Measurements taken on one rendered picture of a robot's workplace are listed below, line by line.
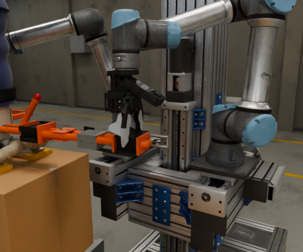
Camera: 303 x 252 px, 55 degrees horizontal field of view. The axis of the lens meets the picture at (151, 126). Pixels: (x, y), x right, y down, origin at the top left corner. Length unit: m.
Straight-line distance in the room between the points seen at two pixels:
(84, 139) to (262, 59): 0.61
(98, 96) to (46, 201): 8.22
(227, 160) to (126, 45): 0.58
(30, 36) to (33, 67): 9.97
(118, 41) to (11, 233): 0.62
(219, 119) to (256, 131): 0.18
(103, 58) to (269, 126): 0.84
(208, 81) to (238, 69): 5.74
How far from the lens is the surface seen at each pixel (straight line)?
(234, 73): 7.06
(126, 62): 0.79
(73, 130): 0.97
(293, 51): 6.71
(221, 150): 1.13
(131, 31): 0.79
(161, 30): 0.82
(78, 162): 1.14
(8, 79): 1.15
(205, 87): 1.32
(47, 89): 10.87
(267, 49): 1.01
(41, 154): 1.18
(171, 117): 1.32
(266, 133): 1.02
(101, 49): 1.46
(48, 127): 1.01
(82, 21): 1.34
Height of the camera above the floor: 1.42
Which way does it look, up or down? 12 degrees down
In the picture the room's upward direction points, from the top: straight up
